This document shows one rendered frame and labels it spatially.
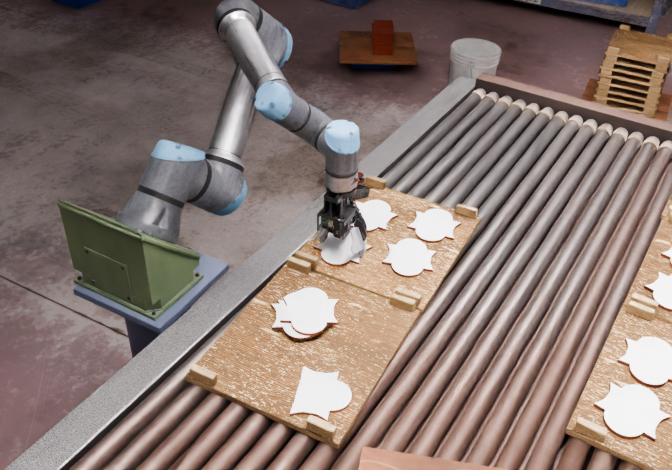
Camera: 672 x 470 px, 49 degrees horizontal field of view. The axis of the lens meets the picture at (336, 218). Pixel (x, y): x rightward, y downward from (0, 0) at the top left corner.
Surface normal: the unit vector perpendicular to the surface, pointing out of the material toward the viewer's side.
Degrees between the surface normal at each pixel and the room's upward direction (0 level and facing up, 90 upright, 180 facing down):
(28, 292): 0
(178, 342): 0
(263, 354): 0
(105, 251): 90
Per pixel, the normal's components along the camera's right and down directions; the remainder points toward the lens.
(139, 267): -0.50, 0.50
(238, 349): 0.03, -0.80
